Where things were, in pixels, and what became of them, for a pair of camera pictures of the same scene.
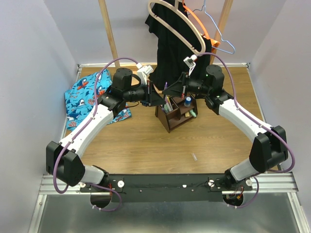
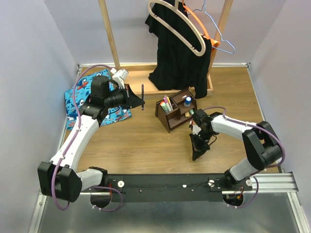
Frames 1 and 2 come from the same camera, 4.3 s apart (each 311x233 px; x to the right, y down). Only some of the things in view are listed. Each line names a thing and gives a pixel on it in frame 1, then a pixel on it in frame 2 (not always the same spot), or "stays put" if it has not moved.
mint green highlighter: (165, 108) stays put
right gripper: (178, 89) to (198, 149)
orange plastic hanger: (214, 42) stays put
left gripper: (152, 97) to (131, 100)
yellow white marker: (170, 104) stays put
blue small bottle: (188, 100) stays put
